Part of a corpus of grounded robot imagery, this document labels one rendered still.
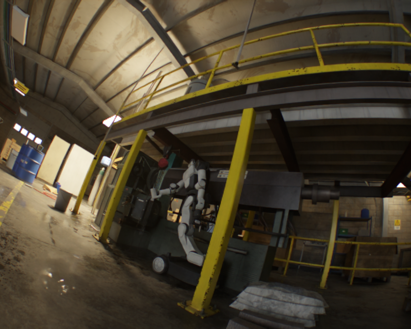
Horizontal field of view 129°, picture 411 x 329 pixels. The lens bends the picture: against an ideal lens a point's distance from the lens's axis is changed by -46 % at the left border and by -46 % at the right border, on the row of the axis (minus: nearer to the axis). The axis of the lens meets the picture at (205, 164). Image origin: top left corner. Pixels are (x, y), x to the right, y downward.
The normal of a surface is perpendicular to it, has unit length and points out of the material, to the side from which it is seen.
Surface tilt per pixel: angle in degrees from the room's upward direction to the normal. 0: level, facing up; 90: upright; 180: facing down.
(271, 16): 171
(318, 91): 90
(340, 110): 90
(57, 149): 90
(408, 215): 90
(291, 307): 67
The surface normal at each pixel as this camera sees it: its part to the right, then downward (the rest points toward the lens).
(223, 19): -0.35, 0.82
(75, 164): 0.79, 0.00
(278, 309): -0.30, -0.75
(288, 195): -0.54, -0.44
